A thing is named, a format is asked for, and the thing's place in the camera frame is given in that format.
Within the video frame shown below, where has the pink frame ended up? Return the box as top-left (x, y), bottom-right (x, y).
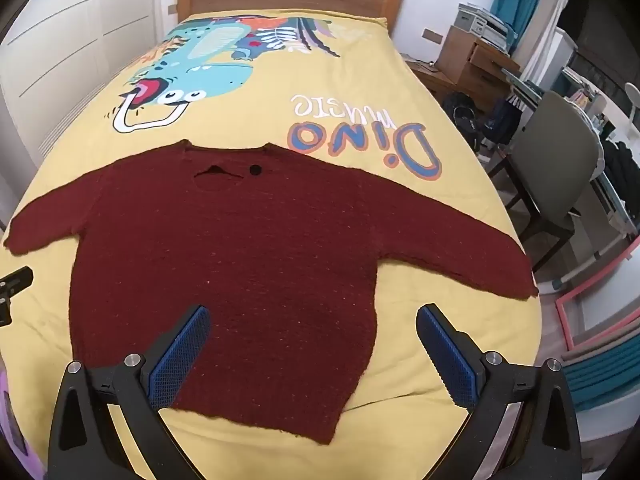
top-left (554, 258), bottom-right (640, 352)

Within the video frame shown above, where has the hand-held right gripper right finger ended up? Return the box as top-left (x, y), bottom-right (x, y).
top-left (416, 303), bottom-right (584, 480)

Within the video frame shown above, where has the dark blue backpack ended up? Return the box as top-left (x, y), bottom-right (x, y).
top-left (480, 97), bottom-right (522, 147)

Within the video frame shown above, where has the grey chair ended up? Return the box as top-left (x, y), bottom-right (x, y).
top-left (491, 90), bottom-right (607, 275)

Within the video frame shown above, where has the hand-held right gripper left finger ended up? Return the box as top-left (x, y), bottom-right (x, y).
top-left (47, 304), bottom-right (211, 480)

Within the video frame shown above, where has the black backpack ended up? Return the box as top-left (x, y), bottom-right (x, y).
top-left (442, 91), bottom-right (484, 155)

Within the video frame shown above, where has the white round lamp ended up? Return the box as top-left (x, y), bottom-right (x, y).
top-left (624, 82), bottom-right (640, 137)

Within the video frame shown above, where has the wooden drawer cabinet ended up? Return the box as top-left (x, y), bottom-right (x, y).
top-left (434, 25), bottom-right (522, 107)

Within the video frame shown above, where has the dark red knitted sweater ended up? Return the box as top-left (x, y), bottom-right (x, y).
top-left (4, 141), bottom-right (540, 446)

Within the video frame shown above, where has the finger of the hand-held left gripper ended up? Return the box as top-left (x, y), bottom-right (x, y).
top-left (0, 267), bottom-right (34, 328)

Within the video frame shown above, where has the grey white printer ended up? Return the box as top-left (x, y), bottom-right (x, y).
top-left (454, 2), bottom-right (519, 55)

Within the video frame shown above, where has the black jacket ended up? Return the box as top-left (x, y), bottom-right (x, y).
top-left (600, 139), bottom-right (640, 213)

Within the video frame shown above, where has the white wardrobe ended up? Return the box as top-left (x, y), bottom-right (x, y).
top-left (0, 0), bottom-right (170, 181)

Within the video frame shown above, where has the teal ribbed mat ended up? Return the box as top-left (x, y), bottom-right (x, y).
top-left (559, 317), bottom-right (640, 413)

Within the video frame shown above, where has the yellow printed blanket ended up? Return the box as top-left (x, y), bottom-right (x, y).
top-left (0, 12), bottom-right (545, 480)

